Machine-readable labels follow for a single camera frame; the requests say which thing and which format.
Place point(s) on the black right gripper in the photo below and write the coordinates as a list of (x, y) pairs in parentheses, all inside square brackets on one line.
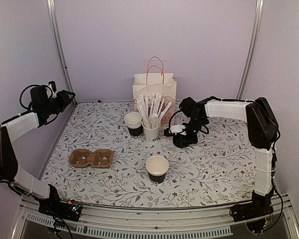
[(193, 140)]

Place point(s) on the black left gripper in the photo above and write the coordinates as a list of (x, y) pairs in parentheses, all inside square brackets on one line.
[(64, 99)]

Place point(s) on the black white paper coffee cup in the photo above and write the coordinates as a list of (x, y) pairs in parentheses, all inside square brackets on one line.
[(157, 167)]

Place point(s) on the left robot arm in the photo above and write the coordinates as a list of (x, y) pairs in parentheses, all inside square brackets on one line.
[(11, 173)]

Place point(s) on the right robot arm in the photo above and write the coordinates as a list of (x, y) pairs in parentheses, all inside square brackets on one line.
[(263, 133)]

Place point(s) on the white paper takeout bag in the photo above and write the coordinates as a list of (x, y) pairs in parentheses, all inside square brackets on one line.
[(162, 83)]

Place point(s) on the white cup holding straws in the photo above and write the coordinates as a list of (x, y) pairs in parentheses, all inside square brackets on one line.
[(150, 134)]

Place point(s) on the stacked paper cups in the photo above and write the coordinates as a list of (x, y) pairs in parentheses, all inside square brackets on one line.
[(133, 121)]

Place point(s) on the brown cardboard cup carrier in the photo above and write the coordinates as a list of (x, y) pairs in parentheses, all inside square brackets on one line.
[(81, 158)]

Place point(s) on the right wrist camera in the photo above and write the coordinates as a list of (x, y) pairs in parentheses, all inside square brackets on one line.
[(174, 130)]

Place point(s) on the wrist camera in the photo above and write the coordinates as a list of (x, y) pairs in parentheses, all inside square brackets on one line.
[(174, 130), (51, 89)]

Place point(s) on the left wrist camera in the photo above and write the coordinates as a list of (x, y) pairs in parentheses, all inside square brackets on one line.
[(51, 89)]

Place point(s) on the left aluminium frame post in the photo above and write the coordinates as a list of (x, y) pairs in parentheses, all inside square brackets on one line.
[(58, 44)]

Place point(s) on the aluminium frame post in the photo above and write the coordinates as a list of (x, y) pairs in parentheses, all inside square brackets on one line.
[(251, 49), (58, 44)]

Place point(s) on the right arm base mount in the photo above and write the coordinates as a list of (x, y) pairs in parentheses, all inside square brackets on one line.
[(242, 212)]

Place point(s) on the aluminium front rail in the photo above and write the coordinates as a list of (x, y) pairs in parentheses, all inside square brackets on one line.
[(103, 222)]

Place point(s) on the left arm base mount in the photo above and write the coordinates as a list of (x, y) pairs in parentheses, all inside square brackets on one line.
[(70, 210)]

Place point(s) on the right aluminium frame post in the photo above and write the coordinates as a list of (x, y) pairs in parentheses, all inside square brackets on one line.
[(251, 49)]

